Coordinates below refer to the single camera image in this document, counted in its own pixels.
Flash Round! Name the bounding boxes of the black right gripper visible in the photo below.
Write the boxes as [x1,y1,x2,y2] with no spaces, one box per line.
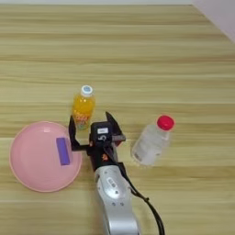
[68,111,127,173]

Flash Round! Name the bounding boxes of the purple rectangular block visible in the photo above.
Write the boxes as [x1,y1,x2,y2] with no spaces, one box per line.
[55,136,72,166]

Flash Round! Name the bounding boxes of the clear bottle red cap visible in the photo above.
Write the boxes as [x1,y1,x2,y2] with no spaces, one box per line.
[130,114,175,166]

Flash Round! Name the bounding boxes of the pink round plate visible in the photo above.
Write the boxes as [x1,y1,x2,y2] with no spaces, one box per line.
[8,120,83,194]

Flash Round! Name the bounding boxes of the orange juice bottle white cap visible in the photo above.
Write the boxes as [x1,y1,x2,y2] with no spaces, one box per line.
[70,84,96,131]

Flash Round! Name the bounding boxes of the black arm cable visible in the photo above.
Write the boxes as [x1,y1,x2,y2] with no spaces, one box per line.
[103,142,166,235]

